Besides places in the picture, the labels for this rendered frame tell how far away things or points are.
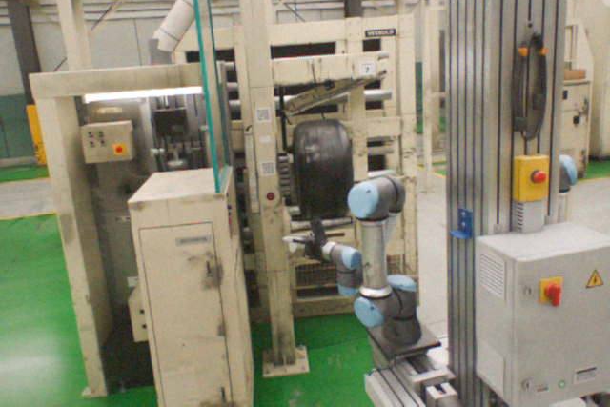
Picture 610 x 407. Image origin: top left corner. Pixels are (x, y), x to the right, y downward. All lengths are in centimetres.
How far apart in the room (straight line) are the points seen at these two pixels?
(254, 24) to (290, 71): 40
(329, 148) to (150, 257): 103
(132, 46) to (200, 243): 968
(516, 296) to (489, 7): 80
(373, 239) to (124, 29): 1030
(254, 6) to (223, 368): 174
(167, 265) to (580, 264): 156
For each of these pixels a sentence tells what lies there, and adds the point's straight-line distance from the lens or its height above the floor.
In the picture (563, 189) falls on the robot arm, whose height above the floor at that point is 125.
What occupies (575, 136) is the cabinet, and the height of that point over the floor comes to 56.
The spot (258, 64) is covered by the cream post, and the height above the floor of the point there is 177.
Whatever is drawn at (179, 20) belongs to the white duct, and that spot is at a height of 203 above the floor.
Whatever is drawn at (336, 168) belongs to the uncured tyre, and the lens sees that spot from 267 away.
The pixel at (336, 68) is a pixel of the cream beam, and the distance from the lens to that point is 306.
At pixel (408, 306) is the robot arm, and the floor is 86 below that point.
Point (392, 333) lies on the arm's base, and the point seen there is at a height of 75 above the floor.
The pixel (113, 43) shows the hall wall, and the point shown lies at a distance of 1179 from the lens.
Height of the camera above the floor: 181
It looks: 14 degrees down
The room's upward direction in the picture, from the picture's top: 4 degrees counter-clockwise
